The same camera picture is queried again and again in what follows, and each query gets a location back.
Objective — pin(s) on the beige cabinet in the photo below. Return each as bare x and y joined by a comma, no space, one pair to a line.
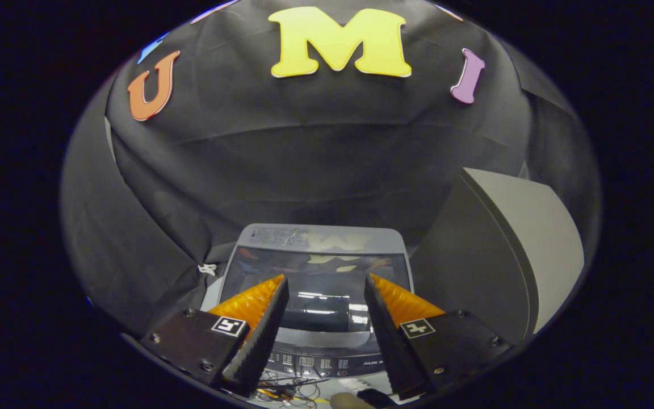
508,238

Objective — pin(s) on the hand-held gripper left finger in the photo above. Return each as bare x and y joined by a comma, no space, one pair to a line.
264,341

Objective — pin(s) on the small white clip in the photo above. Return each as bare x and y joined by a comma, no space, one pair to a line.
208,269

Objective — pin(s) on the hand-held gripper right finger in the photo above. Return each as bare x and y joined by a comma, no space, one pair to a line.
389,341

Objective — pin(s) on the grey washing machine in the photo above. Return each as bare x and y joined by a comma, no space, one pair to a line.
315,360

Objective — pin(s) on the small black object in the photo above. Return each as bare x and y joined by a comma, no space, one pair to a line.
375,396

